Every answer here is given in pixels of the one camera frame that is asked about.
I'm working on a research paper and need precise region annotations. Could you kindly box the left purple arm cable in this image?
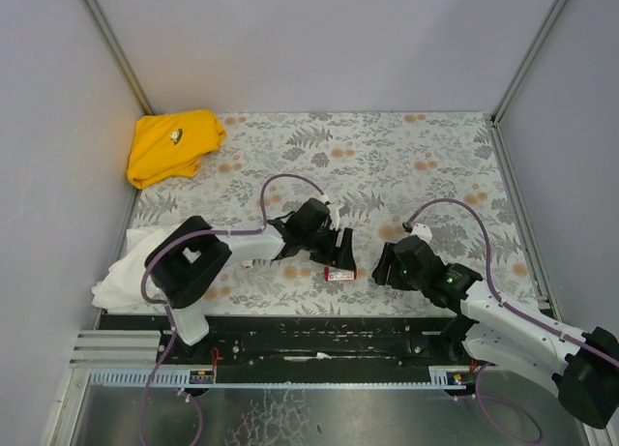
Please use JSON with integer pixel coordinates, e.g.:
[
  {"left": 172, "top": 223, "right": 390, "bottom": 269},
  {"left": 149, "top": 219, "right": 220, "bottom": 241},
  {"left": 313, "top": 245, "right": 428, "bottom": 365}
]
[{"left": 139, "top": 173, "right": 333, "bottom": 305}]

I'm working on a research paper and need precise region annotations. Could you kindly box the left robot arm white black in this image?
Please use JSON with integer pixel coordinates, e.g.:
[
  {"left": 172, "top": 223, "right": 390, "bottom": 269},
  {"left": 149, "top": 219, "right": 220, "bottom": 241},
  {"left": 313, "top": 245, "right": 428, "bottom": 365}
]
[{"left": 144, "top": 197, "right": 357, "bottom": 346}]

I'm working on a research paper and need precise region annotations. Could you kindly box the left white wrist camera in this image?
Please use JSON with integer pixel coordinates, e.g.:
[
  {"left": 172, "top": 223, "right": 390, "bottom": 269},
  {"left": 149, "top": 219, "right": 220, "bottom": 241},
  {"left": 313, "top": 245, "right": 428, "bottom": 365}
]
[{"left": 320, "top": 194, "right": 344, "bottom": 229}]

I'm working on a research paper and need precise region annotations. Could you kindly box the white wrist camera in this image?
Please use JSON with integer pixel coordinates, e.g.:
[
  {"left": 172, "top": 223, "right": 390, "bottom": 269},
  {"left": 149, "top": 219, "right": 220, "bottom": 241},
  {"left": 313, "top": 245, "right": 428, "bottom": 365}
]
[
  {"left": 402, "top": 222, "right": 433, "bottom": 243},
  {"left": 320, "top": 194, "right": 344, "bottom": 229}
]

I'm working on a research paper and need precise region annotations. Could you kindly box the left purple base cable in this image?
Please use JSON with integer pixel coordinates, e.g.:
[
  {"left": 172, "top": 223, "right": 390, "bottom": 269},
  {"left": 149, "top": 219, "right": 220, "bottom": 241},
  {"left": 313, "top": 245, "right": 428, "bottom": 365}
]
[{"left": 138, "top": 329, "right": 204, "bottom": 446}]

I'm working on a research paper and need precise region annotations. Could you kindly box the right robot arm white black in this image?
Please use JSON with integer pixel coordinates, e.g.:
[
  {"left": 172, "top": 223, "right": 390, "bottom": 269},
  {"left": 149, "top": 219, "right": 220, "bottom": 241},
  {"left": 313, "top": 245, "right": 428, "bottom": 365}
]
[{"left": 371, "top": 235, "right": 618, "bottom": 430}]

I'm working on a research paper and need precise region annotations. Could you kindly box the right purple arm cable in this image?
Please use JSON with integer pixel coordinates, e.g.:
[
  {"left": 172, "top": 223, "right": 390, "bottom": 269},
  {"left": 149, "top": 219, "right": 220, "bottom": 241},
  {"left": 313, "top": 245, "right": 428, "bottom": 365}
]
[{"left": 401, "top": 197, "right": 619, "bottom": 358}]

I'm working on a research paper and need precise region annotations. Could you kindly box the red white staple box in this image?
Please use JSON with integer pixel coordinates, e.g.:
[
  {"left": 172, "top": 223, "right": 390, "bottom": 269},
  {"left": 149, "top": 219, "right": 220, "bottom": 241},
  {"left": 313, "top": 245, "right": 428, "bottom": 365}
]
[{"left": 324, "top": 267, "right": 357, "bottom": 282}]

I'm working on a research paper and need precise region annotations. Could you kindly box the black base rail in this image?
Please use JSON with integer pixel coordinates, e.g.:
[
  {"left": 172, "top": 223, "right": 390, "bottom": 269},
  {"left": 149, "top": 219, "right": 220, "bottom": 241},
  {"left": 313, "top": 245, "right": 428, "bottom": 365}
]
[{"left": 155, "top": 312, "right": 499, "bottom": 370}]

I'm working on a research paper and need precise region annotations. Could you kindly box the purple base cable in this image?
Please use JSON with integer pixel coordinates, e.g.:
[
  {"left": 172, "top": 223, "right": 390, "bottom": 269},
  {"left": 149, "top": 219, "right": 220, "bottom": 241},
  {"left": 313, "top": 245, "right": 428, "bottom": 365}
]
[
  {"left": 138, "top": 329, "right": 204, "bottom": 446},
  {"left": 471, "top": 358, "right": 544, "bottom": 443}
]

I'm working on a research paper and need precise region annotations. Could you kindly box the yellow folded cloth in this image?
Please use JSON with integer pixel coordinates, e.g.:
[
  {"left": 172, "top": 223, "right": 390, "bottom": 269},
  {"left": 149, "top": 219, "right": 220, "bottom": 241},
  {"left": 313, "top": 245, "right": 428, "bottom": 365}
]
[{"left": 126, "top": 109, "right": 226, "bottom": 190}]

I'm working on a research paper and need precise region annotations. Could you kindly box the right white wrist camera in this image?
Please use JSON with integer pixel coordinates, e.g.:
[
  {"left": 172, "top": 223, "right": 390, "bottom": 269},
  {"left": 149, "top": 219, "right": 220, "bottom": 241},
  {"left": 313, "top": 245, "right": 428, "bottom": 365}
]
[{"left": 402, "top": 222, "right": 433, "bottom": 243}]

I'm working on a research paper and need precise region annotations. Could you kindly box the white crumpled cloth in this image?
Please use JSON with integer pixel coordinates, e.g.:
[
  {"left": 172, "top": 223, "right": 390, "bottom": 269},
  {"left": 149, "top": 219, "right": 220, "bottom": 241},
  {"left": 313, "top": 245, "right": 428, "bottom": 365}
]
[{"left": 92, "top": 225, "right": 175, "bottom": 313}]

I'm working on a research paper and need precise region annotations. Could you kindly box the white slotted cable duct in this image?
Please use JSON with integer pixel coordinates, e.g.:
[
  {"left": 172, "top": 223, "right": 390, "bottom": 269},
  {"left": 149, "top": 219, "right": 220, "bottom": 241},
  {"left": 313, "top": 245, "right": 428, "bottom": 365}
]
[{"left": 88, "top": 368, "right": 470, "bottom": 393}]

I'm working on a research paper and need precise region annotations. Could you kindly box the floral patterned table mat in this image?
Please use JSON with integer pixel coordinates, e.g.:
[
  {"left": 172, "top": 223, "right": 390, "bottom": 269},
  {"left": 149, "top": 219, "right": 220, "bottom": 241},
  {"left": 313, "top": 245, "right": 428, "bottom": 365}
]
[{"left": 133, "top": 112, "right": 538, "bottom": 316}]

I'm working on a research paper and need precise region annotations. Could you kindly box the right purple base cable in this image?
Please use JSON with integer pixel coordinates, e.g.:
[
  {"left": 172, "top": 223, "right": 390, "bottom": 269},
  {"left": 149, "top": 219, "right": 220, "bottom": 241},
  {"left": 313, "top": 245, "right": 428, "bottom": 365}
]
[{"left": 471, "top": 358, "right": 544, "bottom": 443}]

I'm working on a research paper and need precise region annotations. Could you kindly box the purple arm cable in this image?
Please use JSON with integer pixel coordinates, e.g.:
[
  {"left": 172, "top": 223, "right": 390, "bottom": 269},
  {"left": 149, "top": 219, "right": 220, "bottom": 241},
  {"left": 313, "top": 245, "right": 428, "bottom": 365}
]
[
  {"left": 139, "top": 173, "right": 333, "bottom": 305},
  {"left": 401, "top": 197, "right": 619, "bottom": 358}
]

